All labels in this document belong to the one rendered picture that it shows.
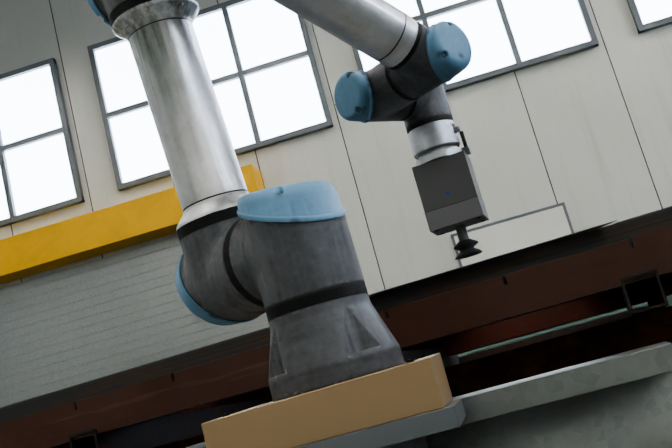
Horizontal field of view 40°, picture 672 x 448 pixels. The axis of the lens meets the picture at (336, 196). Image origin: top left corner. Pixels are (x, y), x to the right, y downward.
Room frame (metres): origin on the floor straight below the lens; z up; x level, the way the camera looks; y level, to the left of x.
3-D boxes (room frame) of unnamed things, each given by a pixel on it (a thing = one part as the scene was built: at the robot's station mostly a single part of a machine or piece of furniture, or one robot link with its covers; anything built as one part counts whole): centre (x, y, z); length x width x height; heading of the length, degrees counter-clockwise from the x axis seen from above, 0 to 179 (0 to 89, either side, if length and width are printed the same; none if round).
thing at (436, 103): (1.38, -0.17, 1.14); 0.09 x 0.08 x 0.11; 130
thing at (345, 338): (1.03, 0.05, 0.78); 0.15 x 0.15 x 0.10
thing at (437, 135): (1.38, -0.17, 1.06); 0.08 x 0.08 x 0.05
